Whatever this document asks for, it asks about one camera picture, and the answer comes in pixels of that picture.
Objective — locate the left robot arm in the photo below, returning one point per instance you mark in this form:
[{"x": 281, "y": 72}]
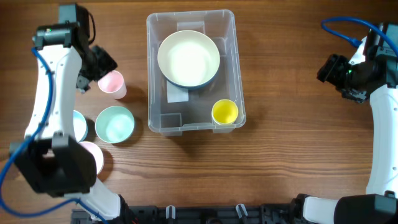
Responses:
[{"x": 49, "y": 157}]

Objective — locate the dark blue bowl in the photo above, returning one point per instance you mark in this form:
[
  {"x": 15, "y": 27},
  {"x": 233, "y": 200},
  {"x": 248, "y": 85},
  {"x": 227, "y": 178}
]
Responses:
[{"x": 196, "y": 86}]

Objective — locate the yellow cup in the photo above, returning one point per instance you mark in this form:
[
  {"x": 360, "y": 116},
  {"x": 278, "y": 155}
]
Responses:
[{"x": 224, "y": 112}]

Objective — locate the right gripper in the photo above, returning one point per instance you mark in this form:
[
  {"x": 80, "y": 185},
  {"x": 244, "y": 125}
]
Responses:
[{"x": 328, "y": 73}]

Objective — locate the pink cup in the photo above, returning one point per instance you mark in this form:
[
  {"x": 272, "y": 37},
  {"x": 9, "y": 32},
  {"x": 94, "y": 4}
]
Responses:
[{"x": 113, "y": 84}]

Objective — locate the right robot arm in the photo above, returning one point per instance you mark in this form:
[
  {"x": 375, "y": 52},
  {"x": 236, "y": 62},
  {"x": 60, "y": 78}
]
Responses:
[{"x": 379, "y": 203}]

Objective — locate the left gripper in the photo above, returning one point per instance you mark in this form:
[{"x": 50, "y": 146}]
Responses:
[{"x": 108, "y": 62}]

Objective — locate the white label in container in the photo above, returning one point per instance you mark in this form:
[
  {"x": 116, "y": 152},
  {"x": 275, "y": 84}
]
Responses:
[{"x": 176, "y": 94}]

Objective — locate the mint green small bowl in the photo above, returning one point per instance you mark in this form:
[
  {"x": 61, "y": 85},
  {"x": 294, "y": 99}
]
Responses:
[{"x": 115, "y": 124}]

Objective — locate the cream white bowl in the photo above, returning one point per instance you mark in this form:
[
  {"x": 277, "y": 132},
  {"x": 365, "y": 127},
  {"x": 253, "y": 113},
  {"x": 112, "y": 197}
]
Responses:
[{"x": 188, "y": 57}]

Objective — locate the light blue small bowl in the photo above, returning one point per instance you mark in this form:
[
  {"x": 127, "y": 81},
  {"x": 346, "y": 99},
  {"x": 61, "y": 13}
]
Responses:
[{"x": 80, "y": 126}]

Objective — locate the clear plastic storage container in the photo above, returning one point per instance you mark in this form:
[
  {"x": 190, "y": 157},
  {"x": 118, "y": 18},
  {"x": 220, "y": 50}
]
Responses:
[{"x": 172, "y": 119}]

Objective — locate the pink small bowl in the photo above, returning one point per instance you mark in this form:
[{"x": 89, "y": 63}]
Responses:
[{"x": 97, "y": 154}]

